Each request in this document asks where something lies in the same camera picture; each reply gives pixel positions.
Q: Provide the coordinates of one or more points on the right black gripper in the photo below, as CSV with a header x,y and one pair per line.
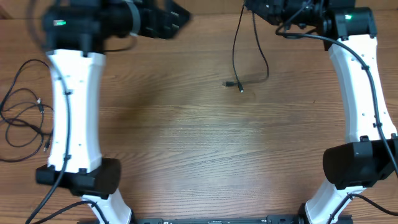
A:
x,y
259,9

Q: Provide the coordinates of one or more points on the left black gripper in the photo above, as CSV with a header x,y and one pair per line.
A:
x,y
144,23

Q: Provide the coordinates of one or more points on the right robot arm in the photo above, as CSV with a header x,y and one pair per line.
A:
x,y
369,154

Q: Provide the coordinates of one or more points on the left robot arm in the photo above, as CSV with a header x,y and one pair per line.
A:
x,y
75,45

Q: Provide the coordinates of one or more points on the cardboard back panel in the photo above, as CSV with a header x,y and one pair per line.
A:
x,y
16,9

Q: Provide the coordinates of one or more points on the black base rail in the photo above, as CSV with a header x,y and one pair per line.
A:
x,y
270,219

